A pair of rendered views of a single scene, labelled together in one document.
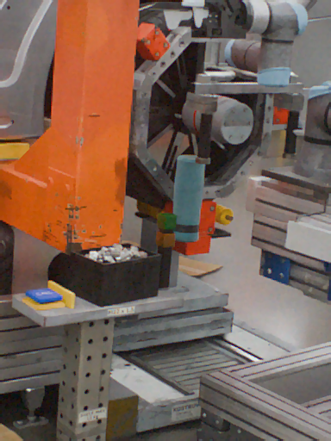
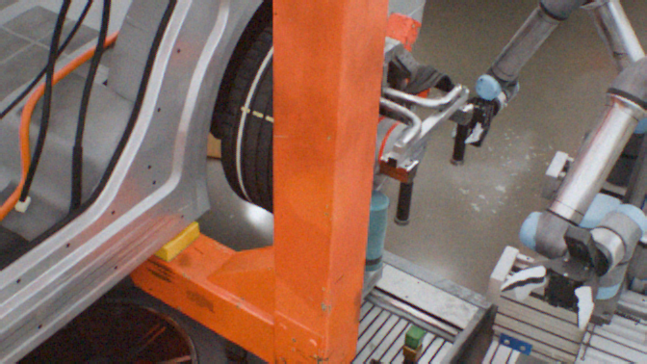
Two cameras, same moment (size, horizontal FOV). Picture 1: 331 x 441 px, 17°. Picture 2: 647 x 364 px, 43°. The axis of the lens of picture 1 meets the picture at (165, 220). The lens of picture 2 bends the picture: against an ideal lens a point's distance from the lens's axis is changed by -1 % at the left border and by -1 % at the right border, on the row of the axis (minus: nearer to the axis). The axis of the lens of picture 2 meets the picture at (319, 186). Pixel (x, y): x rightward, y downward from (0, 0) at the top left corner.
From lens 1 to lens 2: 2.04 m
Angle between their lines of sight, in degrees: 31
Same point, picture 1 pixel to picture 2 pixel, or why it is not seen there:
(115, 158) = (353, 295)
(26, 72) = (188, 165)
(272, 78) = (608, 294)
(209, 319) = (368, 282)
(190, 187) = (379, 229)
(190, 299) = not seen: hidden behind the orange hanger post
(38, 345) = not seen: outside the picture
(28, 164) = (231, 286)
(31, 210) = (249, 334)
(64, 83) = (295, 248)
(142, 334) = not seen: hidden behind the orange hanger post
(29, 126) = (196, 209)
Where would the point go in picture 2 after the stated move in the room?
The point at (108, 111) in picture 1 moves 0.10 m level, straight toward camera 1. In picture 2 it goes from (349, 265) to (368, 294)
